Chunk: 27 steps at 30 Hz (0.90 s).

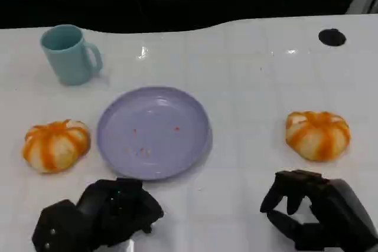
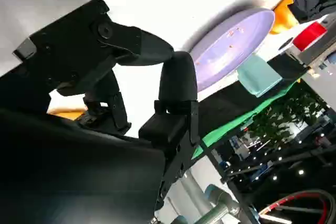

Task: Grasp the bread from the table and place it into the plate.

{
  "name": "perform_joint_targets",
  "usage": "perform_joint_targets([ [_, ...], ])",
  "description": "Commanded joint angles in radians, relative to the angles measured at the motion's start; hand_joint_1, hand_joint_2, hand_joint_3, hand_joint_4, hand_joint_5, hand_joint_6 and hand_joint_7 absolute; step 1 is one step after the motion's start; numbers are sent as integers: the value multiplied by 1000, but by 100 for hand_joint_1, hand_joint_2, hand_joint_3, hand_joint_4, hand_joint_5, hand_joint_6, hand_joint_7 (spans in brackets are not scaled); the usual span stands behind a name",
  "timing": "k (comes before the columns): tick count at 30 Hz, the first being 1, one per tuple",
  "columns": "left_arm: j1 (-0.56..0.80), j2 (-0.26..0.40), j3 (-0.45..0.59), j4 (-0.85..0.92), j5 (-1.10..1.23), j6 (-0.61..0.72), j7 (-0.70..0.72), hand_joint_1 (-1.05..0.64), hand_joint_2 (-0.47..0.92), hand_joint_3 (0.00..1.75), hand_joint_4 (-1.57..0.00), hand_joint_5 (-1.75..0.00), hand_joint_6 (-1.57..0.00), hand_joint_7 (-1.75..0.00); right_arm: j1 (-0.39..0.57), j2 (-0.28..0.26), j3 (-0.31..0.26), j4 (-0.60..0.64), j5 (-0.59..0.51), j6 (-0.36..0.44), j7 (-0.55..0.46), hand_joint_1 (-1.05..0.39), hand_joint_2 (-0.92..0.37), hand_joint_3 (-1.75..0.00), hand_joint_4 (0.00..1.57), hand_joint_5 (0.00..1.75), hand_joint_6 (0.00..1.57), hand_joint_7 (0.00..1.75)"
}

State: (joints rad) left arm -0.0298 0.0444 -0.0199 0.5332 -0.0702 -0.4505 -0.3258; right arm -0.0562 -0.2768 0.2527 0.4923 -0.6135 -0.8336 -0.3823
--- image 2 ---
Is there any red hoop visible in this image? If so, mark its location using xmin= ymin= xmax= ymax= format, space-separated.
xmin=258 ymin=192 xmax=331 ymax=224

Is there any red round object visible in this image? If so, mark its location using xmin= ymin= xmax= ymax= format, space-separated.
xmin=292 ymin=22 xmax=328 ymax=51

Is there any green cloth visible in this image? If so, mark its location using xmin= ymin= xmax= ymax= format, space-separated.
xmin=191 ymin=79 xmax=300 ymax=161

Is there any black table grommet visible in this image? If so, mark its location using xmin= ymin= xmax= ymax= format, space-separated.
xmin=278 ymin=39 xmax=293 ymax=51

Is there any black cloth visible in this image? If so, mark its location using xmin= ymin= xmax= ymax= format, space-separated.
xmin=196 ymin=53 xmax=308 ymax=141

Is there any green leafy plant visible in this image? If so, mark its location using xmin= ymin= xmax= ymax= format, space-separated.
xmin=246 ymin=87 xmax=329 ymax=151

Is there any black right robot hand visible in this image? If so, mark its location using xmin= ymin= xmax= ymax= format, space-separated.
xmin=0 ymin=0 xmax=200 ymax=224

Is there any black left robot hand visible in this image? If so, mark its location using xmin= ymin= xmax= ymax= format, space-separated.
xmin=288 ymin=0 xmax=329 ymax=23

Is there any lilac plate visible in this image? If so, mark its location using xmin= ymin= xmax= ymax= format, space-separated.
xmin=188 ymin=7 xmax=276 ymax=93

